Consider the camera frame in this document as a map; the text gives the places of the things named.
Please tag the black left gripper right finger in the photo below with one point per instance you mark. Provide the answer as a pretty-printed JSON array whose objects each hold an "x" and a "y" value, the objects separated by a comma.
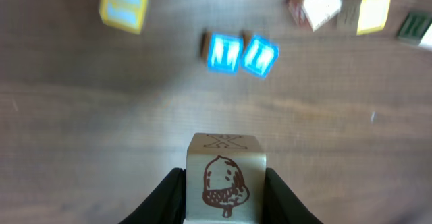
[{"x": 281, "y": 205}]

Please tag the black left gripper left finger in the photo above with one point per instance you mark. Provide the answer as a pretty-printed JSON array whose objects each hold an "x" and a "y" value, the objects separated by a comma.
[{"x": 166, "y": 204}]

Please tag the acorn wooden block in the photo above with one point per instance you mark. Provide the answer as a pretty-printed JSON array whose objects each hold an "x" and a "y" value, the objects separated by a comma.
[{"x": 225, "y": 178}]

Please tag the blue block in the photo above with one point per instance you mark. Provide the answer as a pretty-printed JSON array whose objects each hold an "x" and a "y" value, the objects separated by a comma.
[
  {"x": 222, "y": 52},
  {"x": 259, "y": 55}
]

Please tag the white block red sides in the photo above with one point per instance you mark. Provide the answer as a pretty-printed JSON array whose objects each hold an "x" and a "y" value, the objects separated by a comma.
[{"x": 313, "y": 13}]

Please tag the yellow framed block left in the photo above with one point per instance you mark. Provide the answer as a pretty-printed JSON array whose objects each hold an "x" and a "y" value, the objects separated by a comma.
[{"x": 126, "y": 15}]

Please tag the yellow top block centre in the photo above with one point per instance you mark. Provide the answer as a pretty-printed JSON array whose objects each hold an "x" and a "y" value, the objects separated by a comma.
[{"x": 363, "y": 16}]

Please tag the green sided block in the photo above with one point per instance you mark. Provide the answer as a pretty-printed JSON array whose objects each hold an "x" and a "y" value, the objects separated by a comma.
[{"x": 416, "y": 30}]

